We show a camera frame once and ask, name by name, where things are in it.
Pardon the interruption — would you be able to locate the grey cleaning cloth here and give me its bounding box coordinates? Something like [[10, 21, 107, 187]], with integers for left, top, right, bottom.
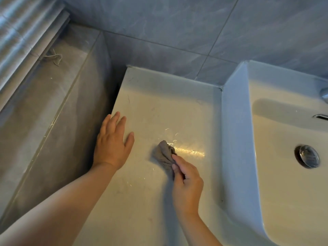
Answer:
[[153, 140, 178, 181]]

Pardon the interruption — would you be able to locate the person's right hand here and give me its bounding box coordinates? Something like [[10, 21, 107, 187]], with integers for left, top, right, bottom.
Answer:
[[171, 154, 204, 218]]

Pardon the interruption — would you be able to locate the person's left hand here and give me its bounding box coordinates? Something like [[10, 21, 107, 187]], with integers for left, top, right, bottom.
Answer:
[[92, 111, 135, 172]]

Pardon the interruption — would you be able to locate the grey window blind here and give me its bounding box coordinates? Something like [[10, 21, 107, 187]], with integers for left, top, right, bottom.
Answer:
[[0, 0, 71, 112]]

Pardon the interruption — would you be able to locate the white ceramic sink basin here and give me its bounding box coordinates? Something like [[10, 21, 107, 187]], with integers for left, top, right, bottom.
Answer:
[[221, 60, 328, 246]]

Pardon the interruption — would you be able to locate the chrome sink drain stopper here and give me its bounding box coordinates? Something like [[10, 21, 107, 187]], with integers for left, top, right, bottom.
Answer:
[[294, 144, 320, 169]]

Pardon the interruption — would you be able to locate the person's left forearm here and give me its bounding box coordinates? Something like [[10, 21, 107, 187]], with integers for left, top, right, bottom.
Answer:
[[0, 162, 120, 246]]

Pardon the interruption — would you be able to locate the person's right forearm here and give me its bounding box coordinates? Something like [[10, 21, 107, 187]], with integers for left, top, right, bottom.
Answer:
[[177, 213, 224, 246]]

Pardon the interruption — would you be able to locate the blind pull cord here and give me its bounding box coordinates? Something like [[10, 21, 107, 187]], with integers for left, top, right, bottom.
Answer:
[[41, 48, 63, 67]]

